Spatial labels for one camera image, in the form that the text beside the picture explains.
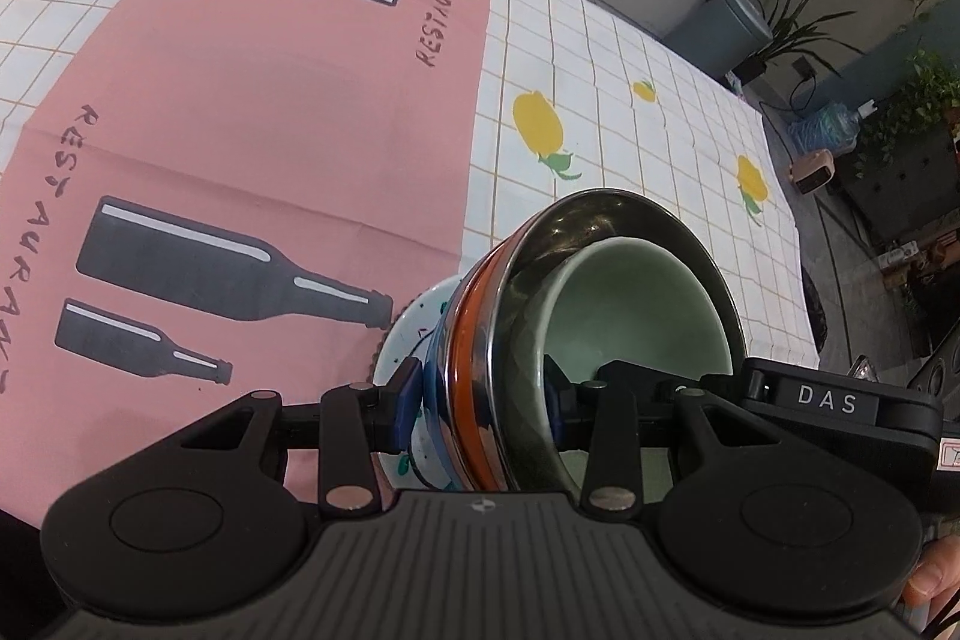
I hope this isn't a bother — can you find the lemon-print checkered tablecloth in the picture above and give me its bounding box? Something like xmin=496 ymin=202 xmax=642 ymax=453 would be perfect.
xmin=0 ymin=0 xmax=820 ymax=536

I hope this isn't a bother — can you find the orange stainless steel bowl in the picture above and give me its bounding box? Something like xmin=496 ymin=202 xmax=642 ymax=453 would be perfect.
xmin=442 ymin=188 xmax=746 ymax=495

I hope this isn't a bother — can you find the blue stainless steel bowl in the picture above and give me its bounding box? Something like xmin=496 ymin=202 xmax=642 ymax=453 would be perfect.
xmin=418 ymin=302 xmax=472 ymax=492

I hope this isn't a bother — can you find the person's right hand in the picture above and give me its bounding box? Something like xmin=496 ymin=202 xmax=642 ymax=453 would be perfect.
xmin=902 ymin=520 xmax=960 ymax=612

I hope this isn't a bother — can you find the tall-leaf potted plant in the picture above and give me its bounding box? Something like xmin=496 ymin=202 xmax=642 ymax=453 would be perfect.
xmin=737 ymin=0 xmax=863 ymax=80

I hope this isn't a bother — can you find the grey trash bin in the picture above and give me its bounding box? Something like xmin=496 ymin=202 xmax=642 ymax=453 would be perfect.
xmin=664 ymin=0 xmax=775 ymax=80

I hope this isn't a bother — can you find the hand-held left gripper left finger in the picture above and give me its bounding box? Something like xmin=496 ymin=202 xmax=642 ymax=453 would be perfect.
xmin=161 ymin=356 xmax=422 ymax=513

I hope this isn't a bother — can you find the dark plant stand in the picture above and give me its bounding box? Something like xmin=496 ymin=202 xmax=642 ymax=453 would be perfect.
xmin=825 ymin=137 xmax=960 ymax=255

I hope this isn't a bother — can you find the white fruit-print plate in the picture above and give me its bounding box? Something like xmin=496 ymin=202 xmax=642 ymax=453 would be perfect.
xmin=371 ymin=276 xmax=464 ymax=492

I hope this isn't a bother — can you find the leafy green plant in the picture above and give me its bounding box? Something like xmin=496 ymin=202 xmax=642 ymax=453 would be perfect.
xmin=853 ymin=47 xmax=960 ymax=163

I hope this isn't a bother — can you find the pink bottle-print placemat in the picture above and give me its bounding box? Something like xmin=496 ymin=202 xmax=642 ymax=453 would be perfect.
xmin=0 ymin=0 xmax=501 ymax=525

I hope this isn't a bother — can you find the pink space heater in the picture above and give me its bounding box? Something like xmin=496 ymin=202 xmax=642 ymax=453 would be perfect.
xmin=790 ymin=149 xmax=839 ymax=196

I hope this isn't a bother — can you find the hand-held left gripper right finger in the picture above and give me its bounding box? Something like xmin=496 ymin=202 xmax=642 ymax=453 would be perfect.
xmin=541 ymin=359 xmax=770 ymax=513

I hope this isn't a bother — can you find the blue water jug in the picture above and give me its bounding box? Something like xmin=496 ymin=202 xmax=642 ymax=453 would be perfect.
xmin=786 ymin=100 xmax=878 ymax=156

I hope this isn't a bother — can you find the green ceramic bowl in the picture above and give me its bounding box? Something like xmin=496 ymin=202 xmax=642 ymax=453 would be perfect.
xmin=525 ymin=237 xmax=736 ymax=476

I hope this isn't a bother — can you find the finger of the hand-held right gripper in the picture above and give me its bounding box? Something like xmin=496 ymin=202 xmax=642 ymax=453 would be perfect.
xmin=596 ymin=359 xmax=751 ymax=398

